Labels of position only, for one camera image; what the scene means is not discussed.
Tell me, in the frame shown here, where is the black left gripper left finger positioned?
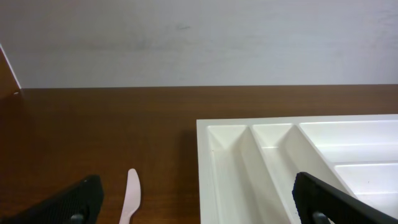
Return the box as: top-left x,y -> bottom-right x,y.
1,175 -> 104,224

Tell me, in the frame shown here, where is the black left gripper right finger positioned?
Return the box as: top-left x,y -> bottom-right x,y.
292,172 -> 397,224

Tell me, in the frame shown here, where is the pink plastic knife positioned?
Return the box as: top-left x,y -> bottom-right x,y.
119,169 -> 141,224

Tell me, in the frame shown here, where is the white cutlery tray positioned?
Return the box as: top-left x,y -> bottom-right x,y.
197,114 -> 397,224

